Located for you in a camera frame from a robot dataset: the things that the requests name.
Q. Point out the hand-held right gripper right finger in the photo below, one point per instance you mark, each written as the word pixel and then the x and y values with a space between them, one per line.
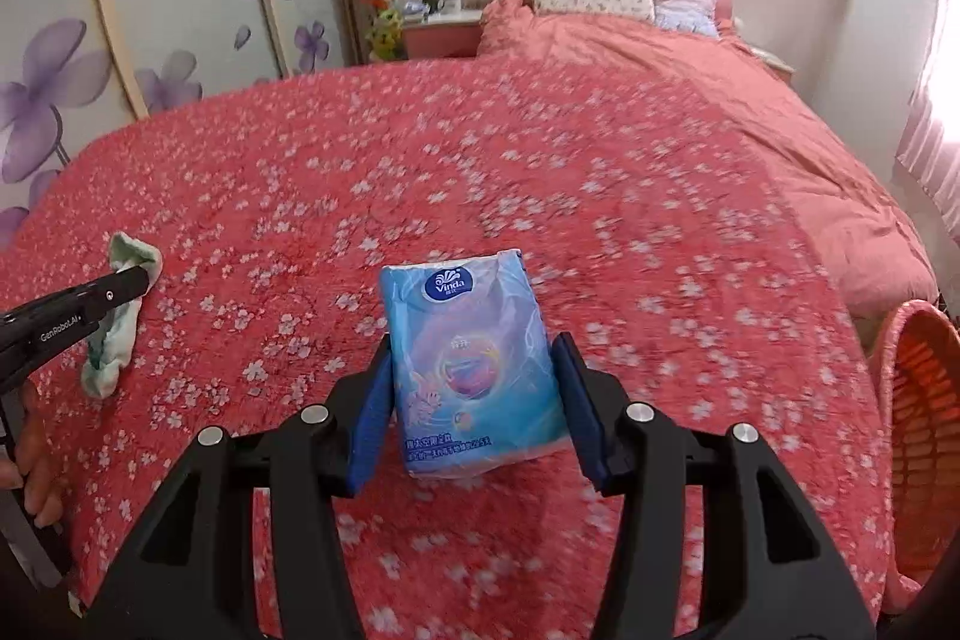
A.
pixel 585 422

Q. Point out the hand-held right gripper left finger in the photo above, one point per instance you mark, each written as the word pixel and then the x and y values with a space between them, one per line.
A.
pixel 367 437

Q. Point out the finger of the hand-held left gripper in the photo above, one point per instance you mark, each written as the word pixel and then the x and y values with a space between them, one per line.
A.
pixel 112 295

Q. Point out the light green sock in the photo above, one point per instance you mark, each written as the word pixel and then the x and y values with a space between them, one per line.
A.
pixel 112 347

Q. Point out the blue tissue pack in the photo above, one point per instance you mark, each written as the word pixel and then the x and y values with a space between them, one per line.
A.
pixel 465 347

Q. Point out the orange laundry basket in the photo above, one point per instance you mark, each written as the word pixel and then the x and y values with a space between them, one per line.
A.
pixel 922 422

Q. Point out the person's left hand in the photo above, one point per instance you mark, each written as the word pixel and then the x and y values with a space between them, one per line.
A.
pixel 41 460

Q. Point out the red floral blanket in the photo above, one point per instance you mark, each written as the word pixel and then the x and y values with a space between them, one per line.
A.
pixel 525 160

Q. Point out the salmon duvet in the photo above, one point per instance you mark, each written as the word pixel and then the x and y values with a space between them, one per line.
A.
pixel 712 85

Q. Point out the pink white nightstand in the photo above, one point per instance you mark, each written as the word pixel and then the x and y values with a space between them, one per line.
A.
pixel 442 40

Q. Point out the pink striped pillow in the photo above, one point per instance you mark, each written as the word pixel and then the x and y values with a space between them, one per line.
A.
pixel 682 3

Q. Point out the pink curtain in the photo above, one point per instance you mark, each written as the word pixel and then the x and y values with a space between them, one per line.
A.
pixel 937 123

